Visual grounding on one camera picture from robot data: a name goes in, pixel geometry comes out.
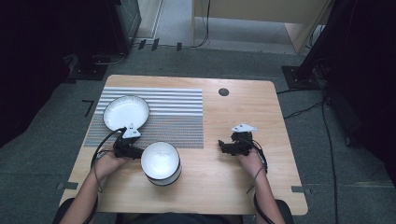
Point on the person's right hand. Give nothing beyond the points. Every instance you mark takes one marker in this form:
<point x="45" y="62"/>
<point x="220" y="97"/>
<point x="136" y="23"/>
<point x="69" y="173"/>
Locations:
<point x="250" y="163"/>

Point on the person's left hand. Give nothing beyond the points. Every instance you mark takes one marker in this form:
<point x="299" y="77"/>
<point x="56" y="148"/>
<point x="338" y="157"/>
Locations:
<point x="107" y="165"/>

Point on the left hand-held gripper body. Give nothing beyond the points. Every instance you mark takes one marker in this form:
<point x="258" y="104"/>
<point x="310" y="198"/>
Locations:
<point x="126" y="147"/>

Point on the black stand base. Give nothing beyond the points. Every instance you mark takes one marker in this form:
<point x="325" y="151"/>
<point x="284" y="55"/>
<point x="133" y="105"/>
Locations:
<point x="303" y="77"/>

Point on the black metal stand foot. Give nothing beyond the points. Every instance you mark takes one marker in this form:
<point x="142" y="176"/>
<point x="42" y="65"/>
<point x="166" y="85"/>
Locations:
<point x="91" y="70"/>

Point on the dark cabinet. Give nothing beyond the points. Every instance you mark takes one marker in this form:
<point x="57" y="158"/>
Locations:
<point x="124" y="21"/>

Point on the grey tape strip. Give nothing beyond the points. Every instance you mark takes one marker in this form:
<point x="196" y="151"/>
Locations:
<point x="67" y="185"/>
<point x="301" y="189"/>

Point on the white plate with dark rim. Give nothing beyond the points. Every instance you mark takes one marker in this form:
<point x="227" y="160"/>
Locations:
<point x="124" y="112"/>

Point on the white bowl with dark rim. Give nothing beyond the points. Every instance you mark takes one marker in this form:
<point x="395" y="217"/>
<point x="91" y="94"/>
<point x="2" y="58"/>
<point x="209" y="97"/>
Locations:
<point x="160" y="163"/>

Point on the light wooden cabinet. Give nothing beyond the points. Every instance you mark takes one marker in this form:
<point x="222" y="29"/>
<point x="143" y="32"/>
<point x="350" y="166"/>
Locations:
<point x="264" y="12"/>

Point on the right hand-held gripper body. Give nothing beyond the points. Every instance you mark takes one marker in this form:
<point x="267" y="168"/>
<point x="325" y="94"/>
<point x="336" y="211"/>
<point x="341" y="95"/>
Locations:
<point x="242" y="143"/>

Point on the grey striped placemat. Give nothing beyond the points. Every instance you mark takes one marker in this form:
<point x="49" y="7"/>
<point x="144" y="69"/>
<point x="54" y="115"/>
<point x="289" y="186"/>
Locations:
<point x="174" y="124"/>

